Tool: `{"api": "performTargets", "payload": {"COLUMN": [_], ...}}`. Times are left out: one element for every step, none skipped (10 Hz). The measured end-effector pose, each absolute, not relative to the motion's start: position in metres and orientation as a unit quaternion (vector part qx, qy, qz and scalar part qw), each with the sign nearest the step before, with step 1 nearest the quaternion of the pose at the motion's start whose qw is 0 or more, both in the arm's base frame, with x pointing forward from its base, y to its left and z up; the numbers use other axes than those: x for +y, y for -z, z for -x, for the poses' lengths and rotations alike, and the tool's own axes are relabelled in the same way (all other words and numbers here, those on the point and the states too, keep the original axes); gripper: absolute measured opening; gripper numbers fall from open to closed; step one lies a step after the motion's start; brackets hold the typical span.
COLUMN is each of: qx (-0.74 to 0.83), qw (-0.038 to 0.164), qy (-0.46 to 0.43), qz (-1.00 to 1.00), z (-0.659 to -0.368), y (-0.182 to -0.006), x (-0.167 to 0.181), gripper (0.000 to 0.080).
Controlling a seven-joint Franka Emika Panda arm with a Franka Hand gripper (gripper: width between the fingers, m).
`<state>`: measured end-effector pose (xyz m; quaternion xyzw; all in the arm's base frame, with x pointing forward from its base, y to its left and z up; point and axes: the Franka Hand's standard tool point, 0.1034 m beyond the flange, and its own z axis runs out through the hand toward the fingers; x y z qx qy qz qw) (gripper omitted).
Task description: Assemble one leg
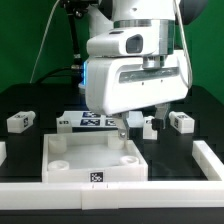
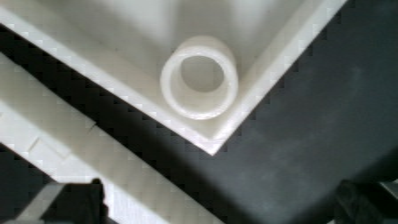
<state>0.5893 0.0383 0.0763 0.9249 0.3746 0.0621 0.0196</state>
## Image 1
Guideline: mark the white square tabletop part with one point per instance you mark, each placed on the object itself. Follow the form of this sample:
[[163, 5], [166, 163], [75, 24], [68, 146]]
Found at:
[[91, 157]]

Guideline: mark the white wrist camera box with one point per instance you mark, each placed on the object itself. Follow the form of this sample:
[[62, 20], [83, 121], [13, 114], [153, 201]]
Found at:
[[124, 42]]

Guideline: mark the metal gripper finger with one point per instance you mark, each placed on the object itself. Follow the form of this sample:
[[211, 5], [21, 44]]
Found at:
[[159, 121], [122, 125]]

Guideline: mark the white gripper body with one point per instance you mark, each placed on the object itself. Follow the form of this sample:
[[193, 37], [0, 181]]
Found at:
[[116, 85]]

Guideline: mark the white left fence wall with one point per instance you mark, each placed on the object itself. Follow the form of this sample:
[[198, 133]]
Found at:
[[3, 153]]

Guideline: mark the white fence wall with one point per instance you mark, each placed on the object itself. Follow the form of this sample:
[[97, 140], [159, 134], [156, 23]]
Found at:
[[85, 196], [209, 163], [3, 153]]

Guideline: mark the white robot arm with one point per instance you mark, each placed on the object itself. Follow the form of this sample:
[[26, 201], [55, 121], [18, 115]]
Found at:
[[165, 17]]

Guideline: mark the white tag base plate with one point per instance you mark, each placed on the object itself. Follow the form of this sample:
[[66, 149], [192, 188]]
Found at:
[[90, 119]]

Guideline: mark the white front fence wall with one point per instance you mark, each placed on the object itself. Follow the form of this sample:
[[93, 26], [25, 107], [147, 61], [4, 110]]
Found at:
[[85, 196]]

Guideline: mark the white right fence wall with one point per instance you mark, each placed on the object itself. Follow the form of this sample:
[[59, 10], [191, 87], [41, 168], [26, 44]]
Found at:
[[209, 163]]

